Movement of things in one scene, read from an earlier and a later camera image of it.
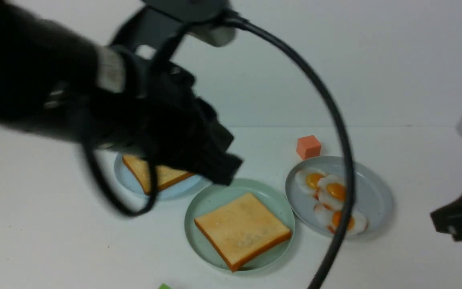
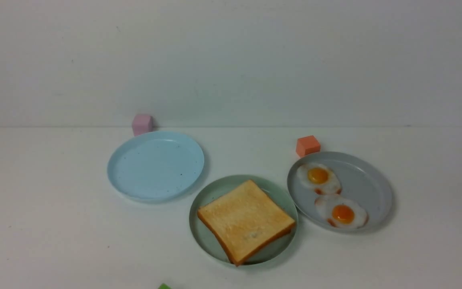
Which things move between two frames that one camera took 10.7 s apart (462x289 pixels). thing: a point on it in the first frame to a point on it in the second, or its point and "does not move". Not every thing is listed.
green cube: (164, 286) does not move
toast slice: (166, 176) to (245, 221)
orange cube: (308, 147) does not move
